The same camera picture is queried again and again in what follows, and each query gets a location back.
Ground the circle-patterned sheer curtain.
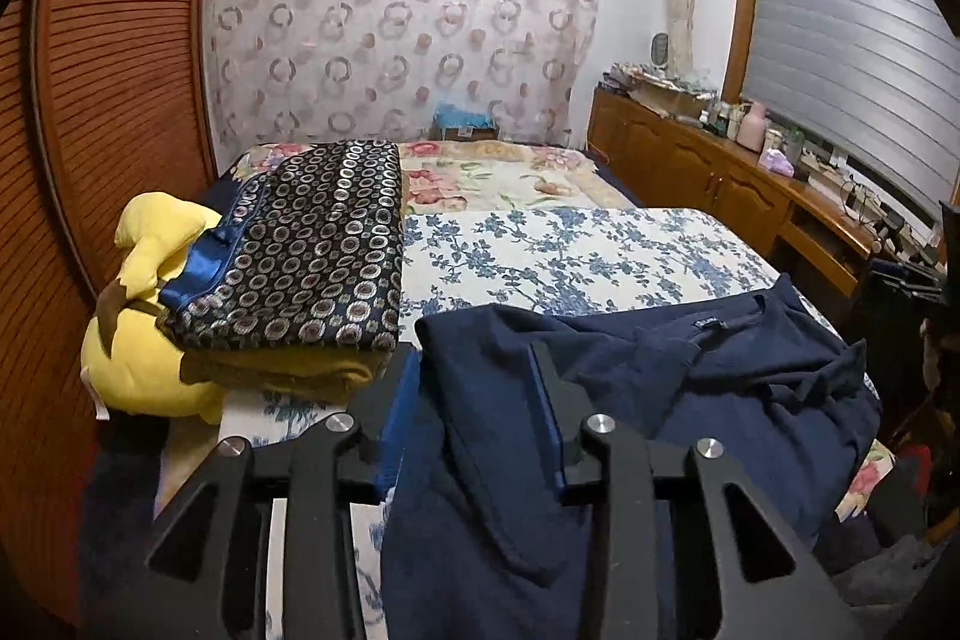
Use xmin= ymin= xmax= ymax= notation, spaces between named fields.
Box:
xmin=208 ymin=0 xmax=601 ymax=150

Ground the wooden louvered wardrobe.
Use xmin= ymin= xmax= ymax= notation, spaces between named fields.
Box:
xmin=0 ymin=0 xmax=222 ymax=626

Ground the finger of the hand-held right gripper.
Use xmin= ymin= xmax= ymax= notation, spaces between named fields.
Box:
xmin=874 ymin=261 xmax=942 ymax=300

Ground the cardboard box with blue cloth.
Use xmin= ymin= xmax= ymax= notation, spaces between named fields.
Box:
xmin=431 ymin=101 xmax=500 ymax=142

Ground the navy printed t-shirt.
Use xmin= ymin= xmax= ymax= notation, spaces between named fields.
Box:
xmin=381 ymin=272 xmax=882 ymax=640

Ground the dark circle-patterned folded blanket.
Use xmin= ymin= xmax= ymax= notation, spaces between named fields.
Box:
xmin=161 ymin=139 xmax=406 ymax=352

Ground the pile of clutter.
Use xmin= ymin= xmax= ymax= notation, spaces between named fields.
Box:
xmin=600 ymin=61 xmax=725 ymax=120

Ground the yellow plush toy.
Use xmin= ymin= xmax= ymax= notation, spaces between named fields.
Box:
xmin=81 ymin=192 xmax=226 ymax=425

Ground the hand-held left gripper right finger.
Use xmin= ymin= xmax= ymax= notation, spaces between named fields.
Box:
xmin=529 ymin=340 xmax=863 ymax=640

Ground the mustard folded blanket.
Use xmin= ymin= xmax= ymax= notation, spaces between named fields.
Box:
xmin=180 ymin=340 xmax=391 ymax=405

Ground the pink bottle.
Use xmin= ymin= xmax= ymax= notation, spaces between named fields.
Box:
xmin=736 ymin=101 xmax=767 ymax=152

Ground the wooden sideboard cabinet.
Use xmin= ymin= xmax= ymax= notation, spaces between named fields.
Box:
xmin=587 ymin=85 xmax=901 ymax=300

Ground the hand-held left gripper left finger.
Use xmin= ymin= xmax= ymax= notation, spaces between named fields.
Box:
xmin=112 ymin=349 xmax=421 ymax=640

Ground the blue floral white bed sheet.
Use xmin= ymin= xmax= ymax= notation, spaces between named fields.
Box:
xmin=154 ymin=206 xmax=882 ymax=640

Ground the grey window blind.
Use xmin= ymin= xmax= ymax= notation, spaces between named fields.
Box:
xmin=739 ymin=0 xmax=960 ymax=202

